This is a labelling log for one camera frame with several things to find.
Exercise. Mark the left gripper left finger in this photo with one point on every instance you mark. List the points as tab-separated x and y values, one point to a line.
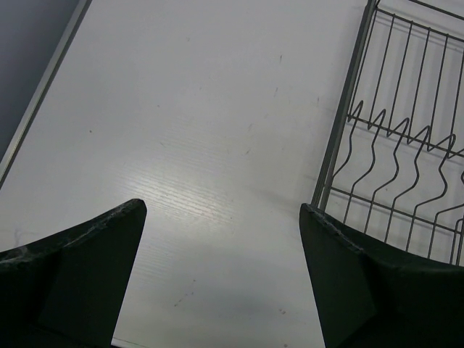
66	290

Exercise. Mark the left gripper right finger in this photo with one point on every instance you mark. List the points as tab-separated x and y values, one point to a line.
371	294

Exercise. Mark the wire dish rack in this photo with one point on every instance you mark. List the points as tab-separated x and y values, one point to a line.
393	166

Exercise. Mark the left aluminium table rail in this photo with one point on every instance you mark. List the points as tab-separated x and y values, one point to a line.
35	37

